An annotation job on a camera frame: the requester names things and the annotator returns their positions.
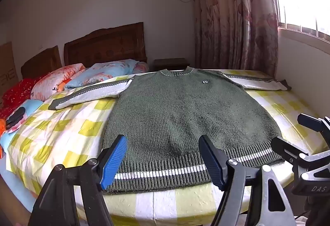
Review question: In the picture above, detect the yellow checked bed sheet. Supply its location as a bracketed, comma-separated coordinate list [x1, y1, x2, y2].
[5, 69, 328, 221]

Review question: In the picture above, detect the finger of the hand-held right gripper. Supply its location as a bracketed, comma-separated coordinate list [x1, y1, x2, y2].
[271, 136, 308, 164]
[297, 113, 330, 139]

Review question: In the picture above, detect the blue floral quilt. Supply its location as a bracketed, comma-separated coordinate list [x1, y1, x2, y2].
[64, 59, 140, 90]

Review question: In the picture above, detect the red patterned cloth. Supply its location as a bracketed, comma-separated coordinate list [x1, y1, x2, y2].
[0, 76, 44, 121]

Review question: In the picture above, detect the pink floral pillow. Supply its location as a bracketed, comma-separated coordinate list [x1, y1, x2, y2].
[131, 62, 149, 74]

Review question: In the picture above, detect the black object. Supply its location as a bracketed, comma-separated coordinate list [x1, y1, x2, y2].
[5, 107, 26, 128]

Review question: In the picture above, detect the dark wooden nightstand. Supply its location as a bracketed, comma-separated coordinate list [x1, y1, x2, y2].
[154, 58, 190, 72]

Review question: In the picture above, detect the large wooden headboard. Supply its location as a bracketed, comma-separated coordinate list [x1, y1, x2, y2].
[63, 22, 147, 68]

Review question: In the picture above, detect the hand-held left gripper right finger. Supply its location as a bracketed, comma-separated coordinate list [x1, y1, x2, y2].
[198, 135, 297, 226]

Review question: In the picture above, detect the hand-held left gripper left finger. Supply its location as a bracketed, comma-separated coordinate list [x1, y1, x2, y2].
[28, 134, 128, 226]

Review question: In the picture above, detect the green knit sweater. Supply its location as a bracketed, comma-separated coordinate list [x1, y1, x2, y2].
[48, 66, 292, 194]

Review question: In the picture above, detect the light blue blanket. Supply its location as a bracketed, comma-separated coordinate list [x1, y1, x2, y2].
[0, 99, 44, 154]

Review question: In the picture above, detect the cardboard box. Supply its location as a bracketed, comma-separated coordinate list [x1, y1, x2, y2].
[0, 41, 19, 99]

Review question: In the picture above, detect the orange floral quilt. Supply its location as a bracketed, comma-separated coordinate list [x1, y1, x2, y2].
[30, 63, 86, 101]

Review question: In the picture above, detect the pink floral curtain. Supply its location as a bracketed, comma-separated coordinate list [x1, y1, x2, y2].
[188, 0, 279, 78]

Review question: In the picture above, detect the small wooden headboard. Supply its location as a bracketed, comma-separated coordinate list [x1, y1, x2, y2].
[21, 45, 63, 79]

